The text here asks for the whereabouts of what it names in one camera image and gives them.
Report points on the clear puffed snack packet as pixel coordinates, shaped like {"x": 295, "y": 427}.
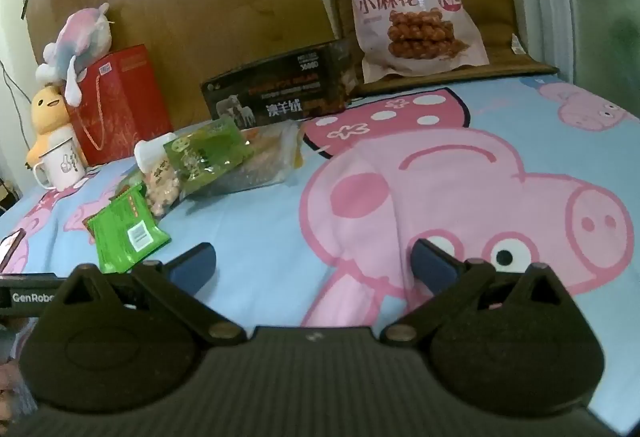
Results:
{"x": 159, "y": 184}

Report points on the printed cartoon bed sheet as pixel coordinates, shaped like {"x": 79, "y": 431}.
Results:
{"x": 350, "y": 197}

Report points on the smartphone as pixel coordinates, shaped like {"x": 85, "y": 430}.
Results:
{"x": 11, "y": 249}

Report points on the dark cardboard box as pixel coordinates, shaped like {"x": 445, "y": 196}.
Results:
{"x": 280, "y": 82}

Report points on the pink blue plush toy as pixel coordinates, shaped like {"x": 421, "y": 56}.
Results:
{"x": 82, "y": 37}

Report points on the yellow duck plush toy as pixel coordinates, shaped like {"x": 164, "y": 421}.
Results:
{"x": 47, "y": 112}

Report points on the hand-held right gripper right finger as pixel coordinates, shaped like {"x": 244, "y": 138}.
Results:
{"x": 431, "y": 263}

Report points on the clear packaged sesame pastry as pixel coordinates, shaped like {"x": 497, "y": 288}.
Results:
{"x": 270, "y": 157}

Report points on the red gift bag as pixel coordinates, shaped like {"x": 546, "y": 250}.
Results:
{"x": 125, "y": 107}

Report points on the glass window door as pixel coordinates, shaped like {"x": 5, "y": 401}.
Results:
{"x": 590, "y": 7}

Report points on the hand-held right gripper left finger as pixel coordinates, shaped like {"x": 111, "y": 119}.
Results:
{"x": 194, "y": 259}

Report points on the brown seat cushion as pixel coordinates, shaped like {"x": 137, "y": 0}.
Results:
{"x": 500, "y": 17}

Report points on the black tape on panel edge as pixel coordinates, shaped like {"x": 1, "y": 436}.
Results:
{"x": 27, "y": 1}

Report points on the large pink snack bag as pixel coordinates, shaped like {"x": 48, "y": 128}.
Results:
{"x": 400, "y": 2}

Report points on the green red-edged snack packet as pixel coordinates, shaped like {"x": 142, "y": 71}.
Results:
{"x": 129, "y": 191}

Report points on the white mug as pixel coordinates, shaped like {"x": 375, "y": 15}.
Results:
{"x": 65, "y": 164}

